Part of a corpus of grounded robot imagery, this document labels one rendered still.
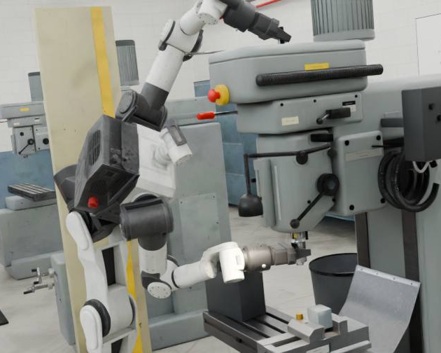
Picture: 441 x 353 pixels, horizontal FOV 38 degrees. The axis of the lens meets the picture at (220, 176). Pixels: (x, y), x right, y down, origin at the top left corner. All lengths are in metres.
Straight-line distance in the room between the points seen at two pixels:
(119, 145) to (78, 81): 1.58
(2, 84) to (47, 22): 7.36
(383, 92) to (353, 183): 0.31
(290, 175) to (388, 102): 0.43
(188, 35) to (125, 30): 9.35
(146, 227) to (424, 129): 0.85
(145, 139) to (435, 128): 0.89
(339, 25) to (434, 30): 5.21
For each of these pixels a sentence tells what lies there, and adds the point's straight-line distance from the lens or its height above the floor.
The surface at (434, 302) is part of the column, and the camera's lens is 2.28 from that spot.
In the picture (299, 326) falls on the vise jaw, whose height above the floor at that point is 1.02.
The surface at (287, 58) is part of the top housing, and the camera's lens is 1.88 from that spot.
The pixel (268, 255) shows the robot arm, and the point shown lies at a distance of 2.02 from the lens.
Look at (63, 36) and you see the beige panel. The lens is 3.54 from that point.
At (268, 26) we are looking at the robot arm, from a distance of 1.98.
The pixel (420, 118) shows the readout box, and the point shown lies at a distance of 1.89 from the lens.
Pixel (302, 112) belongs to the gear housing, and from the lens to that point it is 1.92.
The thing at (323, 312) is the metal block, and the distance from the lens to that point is 2.06.
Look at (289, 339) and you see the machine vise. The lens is 2.07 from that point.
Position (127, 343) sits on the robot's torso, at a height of 0.89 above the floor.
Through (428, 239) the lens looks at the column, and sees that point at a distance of 2.22.
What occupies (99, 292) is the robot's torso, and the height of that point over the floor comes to 1.11.
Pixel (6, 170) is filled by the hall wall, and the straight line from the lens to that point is 10.84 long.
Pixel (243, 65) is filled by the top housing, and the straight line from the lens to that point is 1.83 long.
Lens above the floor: 1.76
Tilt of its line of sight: 7 degrees down
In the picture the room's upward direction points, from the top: 6 degrees counter-clockwise
